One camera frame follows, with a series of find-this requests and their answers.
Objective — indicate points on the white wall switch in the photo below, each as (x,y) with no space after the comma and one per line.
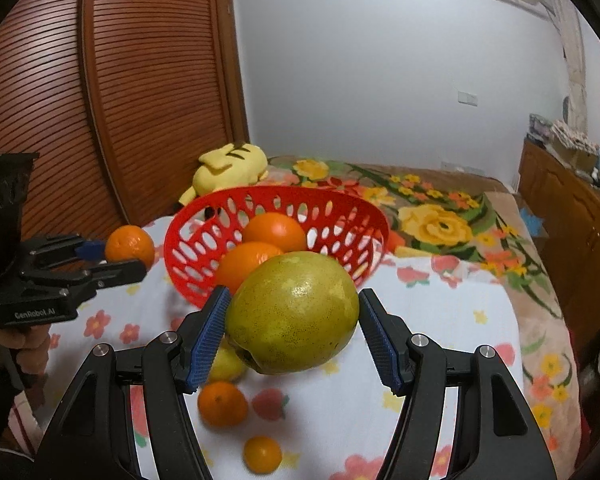
(468,98)

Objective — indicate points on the beige floral blanket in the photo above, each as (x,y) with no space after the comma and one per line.
(440,225)

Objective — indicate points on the yellow-green citrus fruit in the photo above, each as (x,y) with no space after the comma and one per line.
(295,310)

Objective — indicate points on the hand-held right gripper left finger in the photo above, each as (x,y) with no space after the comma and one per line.
(210,340)

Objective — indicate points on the large orange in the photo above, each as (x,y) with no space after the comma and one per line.
(245,265)
(275,232)

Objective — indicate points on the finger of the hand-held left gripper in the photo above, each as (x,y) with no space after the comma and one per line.
(110,272)
(70,247)

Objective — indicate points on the person's left hand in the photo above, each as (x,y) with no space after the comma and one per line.
(30,340)

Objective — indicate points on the patterned storage box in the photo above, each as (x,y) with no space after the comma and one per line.
(575,142)

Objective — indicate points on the small green fruit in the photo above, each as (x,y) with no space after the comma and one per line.
(231,367)

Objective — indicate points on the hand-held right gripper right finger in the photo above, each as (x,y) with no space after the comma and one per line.
(380,340)

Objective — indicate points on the wooden sideboard cabinet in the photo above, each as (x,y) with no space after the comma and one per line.
(575,230)

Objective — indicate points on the white bundled curtain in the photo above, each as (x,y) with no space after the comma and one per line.
(572,60)

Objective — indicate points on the pink striped cloth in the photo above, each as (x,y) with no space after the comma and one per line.
(27,430)

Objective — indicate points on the small mandarin orange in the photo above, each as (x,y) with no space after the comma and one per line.
(262,455)

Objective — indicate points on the yellow plush toy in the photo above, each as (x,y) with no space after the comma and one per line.
(230,165)

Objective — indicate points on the plastic wrapped package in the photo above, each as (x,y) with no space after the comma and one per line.
(539,127)

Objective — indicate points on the red perforated plastic basket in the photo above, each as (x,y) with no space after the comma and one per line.
(187,291)

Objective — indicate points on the wooden louvered wardrobe door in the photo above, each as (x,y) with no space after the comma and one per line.
(160,85)
(40,85)

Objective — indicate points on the blue cloth piece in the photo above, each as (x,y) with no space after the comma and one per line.
(534,222)

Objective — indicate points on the white floral bed sheet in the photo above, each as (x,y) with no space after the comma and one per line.
(330,410)

